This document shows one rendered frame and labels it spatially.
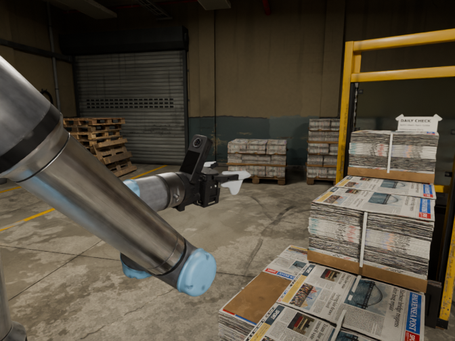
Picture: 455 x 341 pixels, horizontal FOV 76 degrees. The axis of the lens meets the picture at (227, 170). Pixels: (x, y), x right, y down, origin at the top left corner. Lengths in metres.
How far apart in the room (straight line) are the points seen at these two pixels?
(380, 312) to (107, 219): 0.81
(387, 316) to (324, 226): 0.33
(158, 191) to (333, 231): 0.71
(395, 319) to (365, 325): 0.09
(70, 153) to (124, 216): 0.10
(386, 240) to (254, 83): 6.76
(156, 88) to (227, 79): 1.95
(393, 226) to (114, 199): 0.88
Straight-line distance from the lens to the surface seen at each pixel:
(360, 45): 2.24
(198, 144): 0.67
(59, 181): 0.36
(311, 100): 7.51
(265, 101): 7.54
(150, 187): 0.58
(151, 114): 8.37
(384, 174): 1.64
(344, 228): 1.11
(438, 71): 2.17
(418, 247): 1.10
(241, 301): 1.36
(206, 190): 0.68
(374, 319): 0.98
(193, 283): 0.49
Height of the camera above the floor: 1.38
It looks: 11 degrees down
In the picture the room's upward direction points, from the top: straight up
